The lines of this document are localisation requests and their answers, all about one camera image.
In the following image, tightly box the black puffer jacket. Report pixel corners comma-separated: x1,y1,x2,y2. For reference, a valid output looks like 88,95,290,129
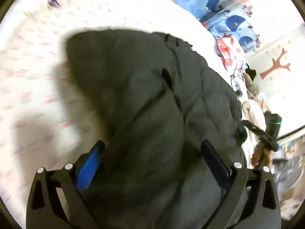
66,30,247,228

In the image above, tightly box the beige fur coat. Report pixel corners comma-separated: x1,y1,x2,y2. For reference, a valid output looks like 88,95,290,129
242,72,271,131

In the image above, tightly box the cherry print bed sheet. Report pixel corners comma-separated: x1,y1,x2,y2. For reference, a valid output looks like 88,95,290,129
1,0,230,227

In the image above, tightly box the pink checkered cloth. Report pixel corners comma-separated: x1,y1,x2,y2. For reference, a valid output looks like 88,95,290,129
216,35,247,71

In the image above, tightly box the blue whale curtain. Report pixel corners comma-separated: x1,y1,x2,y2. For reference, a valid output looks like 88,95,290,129
171,0,260,53

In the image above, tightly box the tree wall sticker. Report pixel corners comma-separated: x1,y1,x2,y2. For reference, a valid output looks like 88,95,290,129
259,48,291,80

